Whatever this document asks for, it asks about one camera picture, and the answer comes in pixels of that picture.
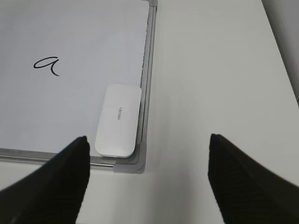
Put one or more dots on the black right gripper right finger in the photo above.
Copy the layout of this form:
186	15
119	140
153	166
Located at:
246	191

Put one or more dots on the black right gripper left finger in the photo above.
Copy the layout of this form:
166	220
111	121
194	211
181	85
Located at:
53	194

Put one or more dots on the white board eraser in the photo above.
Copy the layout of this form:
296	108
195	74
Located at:
117	130

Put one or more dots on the white board with grey frame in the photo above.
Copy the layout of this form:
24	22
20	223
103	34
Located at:
57	58

